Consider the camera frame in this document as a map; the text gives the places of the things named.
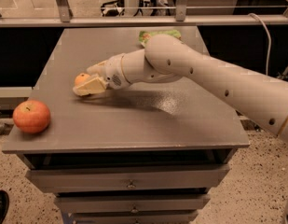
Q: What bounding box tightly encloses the grey drawer cabinet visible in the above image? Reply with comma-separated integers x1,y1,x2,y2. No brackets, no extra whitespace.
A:
2,26,251,224

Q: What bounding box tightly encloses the green rice chip bag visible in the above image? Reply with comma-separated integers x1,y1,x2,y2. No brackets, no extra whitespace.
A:
138,29,183,49

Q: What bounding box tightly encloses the black office chair base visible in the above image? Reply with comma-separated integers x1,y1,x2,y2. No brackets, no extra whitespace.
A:
101,0,143,17

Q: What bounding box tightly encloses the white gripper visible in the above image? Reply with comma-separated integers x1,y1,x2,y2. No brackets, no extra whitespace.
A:
73,53,130,96

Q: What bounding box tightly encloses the white cable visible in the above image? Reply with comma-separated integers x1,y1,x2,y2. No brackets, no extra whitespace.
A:
247,12,272,77

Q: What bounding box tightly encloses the middle grey drawer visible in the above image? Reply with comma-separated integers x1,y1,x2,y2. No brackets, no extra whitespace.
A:
55,194,210,213

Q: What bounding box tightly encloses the bottom grey drawer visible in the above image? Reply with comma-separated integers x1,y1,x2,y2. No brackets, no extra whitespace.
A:
73,211,198,224

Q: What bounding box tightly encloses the small orange fruit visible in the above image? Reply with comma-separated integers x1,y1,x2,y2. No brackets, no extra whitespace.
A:
75,73,89,86

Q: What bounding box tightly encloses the top grey drawer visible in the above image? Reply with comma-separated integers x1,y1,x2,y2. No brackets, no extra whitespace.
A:
26,164,229,193

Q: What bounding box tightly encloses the grey drawer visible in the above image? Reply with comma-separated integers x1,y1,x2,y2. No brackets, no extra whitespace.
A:
26,164,229,193
55,194,210,213
73,211,198,224

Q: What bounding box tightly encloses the red apple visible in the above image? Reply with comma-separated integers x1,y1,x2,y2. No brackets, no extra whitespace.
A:
12,100,50,133

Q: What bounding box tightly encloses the black shoe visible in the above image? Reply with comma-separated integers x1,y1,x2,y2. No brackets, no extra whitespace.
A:
0,190,9,224

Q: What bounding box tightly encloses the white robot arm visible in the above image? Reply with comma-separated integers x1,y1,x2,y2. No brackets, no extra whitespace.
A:
73,34,288,144

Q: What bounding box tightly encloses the grey metal railing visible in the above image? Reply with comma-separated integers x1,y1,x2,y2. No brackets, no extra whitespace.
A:
0,0,288,28

